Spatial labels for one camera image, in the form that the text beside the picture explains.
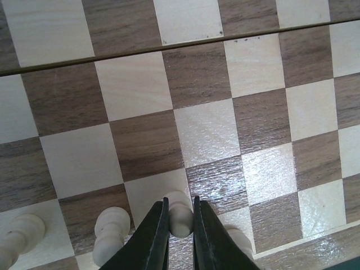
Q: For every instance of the wooden chess board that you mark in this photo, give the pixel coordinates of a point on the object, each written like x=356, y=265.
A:
x=252, y=106

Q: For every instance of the light wooden pawn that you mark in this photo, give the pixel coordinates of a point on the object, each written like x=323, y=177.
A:
x=21, y=236
x=242, y=242
x=181, y=216
x=111, y=228

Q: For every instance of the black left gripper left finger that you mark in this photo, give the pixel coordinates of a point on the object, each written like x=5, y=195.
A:
x=148, y=248

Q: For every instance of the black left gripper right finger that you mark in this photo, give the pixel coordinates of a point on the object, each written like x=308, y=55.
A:
x=213, y=247

